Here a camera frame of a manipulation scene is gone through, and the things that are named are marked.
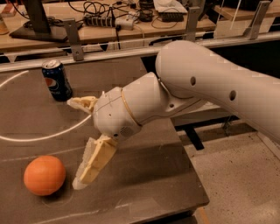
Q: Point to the metal bracket middle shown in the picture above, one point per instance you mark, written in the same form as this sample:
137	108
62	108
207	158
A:
191	23

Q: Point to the metal bracket left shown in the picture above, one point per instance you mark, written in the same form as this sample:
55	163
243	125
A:
73	38

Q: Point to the grey metal rail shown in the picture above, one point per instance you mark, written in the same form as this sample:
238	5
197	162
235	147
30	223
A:
140	47

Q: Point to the white power adapter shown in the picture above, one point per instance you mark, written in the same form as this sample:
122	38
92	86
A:
126	24

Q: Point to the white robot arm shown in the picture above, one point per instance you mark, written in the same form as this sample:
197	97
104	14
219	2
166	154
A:
187	75

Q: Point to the metal bracket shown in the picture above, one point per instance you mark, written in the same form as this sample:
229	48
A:
73	38
253	29
191	23

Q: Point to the black monitor stand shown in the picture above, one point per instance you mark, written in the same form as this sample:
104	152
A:
40	28

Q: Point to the white bench shelf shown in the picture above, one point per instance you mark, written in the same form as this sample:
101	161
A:
207	112

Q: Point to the power strip with plugs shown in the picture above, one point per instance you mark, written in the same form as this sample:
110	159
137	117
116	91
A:
96	21

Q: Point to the metal bracket right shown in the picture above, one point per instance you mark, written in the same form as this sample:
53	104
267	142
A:
253	29

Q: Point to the blue Pepsi can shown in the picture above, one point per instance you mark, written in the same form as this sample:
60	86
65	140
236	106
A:
56	80

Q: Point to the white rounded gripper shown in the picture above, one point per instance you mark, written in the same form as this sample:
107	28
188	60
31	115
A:
114	114

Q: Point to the orange fruit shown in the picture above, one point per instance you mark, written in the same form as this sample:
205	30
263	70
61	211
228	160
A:
44	175

